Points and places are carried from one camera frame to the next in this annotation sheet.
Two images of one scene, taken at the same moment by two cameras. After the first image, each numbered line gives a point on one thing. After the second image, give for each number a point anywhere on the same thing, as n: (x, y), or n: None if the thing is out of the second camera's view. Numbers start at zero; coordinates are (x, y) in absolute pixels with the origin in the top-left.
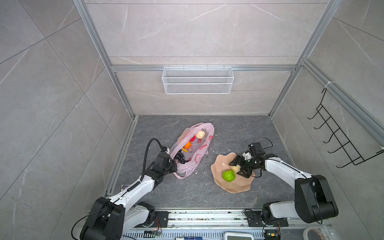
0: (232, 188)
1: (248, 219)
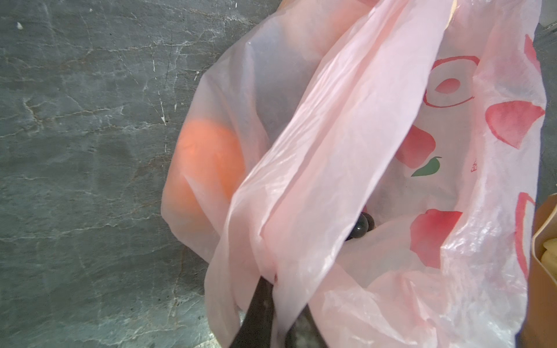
0: (539, 330)
1: None
